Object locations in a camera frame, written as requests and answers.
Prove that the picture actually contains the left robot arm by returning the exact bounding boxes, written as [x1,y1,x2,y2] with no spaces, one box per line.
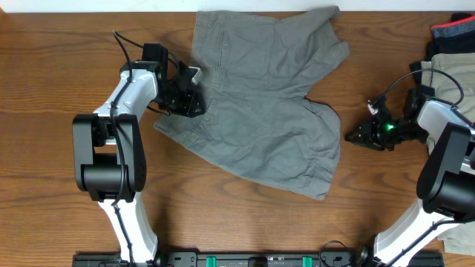
[72,43,205,266]

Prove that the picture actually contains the beige folded shorts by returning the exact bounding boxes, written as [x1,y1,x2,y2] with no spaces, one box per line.
[420,53,474,256]

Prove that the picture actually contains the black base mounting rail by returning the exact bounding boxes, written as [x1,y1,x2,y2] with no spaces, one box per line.
[72,251,445,267]

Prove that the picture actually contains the grey shorts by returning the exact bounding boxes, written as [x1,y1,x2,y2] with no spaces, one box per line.
[154,6,350,200]

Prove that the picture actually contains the dark garment red trim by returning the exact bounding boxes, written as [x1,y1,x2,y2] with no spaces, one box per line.
[410,13,474,76]

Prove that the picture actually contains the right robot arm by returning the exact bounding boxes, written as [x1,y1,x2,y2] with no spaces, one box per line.
[344,85,474,266]

